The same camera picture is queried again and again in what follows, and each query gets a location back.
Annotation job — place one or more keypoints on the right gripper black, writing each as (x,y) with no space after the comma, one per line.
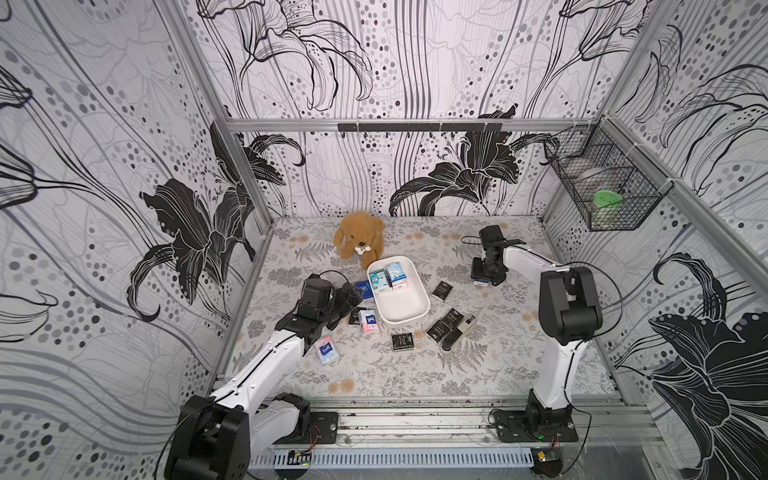
(485,273)

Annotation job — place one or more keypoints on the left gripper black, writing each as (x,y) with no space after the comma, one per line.
(347,305)

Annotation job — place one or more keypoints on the pink Tempo tissue pack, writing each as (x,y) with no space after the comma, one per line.
(368,320)

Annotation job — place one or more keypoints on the teal cartoon tissue pack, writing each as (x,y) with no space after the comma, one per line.
(379,281)

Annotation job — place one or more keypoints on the light blue tissue pack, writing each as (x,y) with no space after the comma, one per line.
(396,274)

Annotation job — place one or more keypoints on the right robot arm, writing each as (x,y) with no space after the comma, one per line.
(569,315)

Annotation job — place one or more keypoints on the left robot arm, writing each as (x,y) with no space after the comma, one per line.
(217,435)

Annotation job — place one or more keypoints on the white plastic storage box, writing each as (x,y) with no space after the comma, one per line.
(403,305)

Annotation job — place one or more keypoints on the blue Tempo tissue pack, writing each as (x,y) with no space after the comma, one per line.
(365,289)

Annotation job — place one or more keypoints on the white blue tissue pack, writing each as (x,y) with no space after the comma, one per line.
(326,350)

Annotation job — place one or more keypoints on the small black tissue pack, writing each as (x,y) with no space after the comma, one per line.
(442,290)

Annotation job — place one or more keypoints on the brown teddy bear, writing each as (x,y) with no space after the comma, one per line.
(360,235)

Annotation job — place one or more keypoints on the black long tissue pack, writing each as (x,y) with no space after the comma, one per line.
(443,326)

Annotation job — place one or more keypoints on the black square tissue pack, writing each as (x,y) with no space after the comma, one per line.
(402,341)

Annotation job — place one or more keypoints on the grey black stapler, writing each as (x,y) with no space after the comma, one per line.
(458,333)

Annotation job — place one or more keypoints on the green lidded cup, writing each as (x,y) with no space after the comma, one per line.
(606,205)

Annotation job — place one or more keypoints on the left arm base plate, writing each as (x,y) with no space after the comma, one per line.
(321,429)

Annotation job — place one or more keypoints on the black wire basket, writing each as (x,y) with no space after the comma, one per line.
(588,158)

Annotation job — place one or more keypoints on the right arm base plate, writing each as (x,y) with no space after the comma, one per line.
(553,426)

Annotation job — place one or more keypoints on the white slotted cable duct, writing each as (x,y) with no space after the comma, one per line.
(395,458)

